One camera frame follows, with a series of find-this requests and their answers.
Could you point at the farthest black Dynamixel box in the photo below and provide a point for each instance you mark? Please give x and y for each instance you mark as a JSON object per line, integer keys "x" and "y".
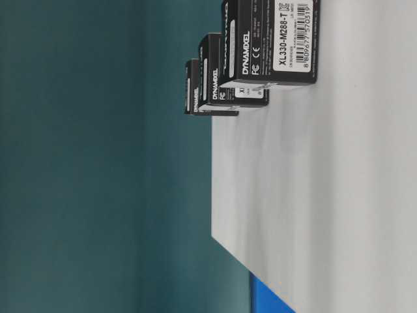
{"x": 192, "y": 93}

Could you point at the middle black Dynamixel box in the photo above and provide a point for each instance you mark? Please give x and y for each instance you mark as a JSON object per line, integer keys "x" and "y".
{"x": 215, "y": 96}

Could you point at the black dynamixel box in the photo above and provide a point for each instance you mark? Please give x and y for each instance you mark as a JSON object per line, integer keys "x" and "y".
{"x": 192, "y": 93}
{"x": 215, "y": 96}
{"x": 270, "y": 43}

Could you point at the nearest black Dynamixel box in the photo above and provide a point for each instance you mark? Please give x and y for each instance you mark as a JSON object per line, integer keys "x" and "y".
{"x": 270, "y": 43}

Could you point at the blue table mat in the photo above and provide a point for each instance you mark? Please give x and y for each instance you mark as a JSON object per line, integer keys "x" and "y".
{"x": 261, "y": 298}

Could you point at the white base board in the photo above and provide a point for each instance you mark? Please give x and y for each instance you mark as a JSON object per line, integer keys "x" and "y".
{"x": 316, "y": 193}

